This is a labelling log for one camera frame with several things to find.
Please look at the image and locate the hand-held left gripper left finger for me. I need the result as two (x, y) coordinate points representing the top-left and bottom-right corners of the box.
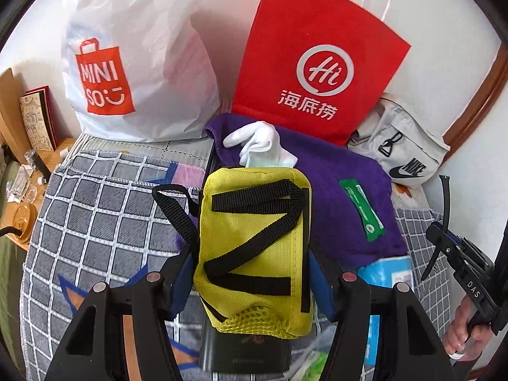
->
(45, 242), (203, 381)

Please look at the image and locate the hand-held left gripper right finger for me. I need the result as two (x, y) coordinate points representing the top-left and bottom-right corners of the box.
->
(307, 240), (457, 381)

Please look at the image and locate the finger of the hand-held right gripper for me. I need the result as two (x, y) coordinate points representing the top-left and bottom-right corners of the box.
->
(426, 222), (467, 247)
(432, 242), (463, 264)

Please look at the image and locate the black curved band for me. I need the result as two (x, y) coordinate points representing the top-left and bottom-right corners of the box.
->
(422, 175), (454, 281)

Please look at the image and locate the green strip packet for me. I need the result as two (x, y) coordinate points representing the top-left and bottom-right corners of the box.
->
(338, 178), (386, 243)

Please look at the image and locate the yellow pouch with black straps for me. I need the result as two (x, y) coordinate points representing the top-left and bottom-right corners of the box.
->
(153, 167), (314, 340)

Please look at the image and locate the white sock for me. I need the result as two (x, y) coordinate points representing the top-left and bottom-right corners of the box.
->
(223, 121), (282, 167)

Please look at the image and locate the person's right hand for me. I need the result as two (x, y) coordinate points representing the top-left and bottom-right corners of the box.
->
(442, 297), (497, 362)

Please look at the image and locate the blue tissue box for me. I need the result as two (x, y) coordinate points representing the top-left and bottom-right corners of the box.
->
(357, 256), (413, 368)

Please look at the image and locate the dark gold tin box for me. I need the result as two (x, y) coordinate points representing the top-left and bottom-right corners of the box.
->
(196, 145), (284, 374)

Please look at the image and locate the grey waist bag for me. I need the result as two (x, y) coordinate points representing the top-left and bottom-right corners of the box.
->
(348, 93), (451, 187)

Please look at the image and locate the grey checked star blanket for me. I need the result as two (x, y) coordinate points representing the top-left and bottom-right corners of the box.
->
(20, 133), (457, 381)

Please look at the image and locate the purple towel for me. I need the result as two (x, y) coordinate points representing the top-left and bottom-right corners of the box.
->
(175, 113), (409, 271)

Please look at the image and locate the wooden nightstand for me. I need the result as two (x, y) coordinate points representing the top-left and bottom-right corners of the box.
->
(0, 137), (76, 251)

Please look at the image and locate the clear glass cup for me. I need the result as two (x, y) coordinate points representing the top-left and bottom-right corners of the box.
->
(6, 167), (38, 203)

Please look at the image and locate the illustrated notebook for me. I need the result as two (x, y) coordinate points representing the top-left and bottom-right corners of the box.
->
(20, 86), (58, 152)

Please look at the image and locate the white plastic shopping bag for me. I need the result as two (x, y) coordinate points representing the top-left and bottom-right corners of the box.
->
(61, 0), (221, 144)

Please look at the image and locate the red paper bag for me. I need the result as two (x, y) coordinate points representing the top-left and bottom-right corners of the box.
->
(231, 0), (411, 147)

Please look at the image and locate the wooden bed headboard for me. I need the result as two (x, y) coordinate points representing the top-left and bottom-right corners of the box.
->
(0, 67), (30, 151)

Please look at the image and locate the brown wooden door frame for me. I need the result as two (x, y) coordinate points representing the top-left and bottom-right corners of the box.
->
(442, 53), (508, 151)

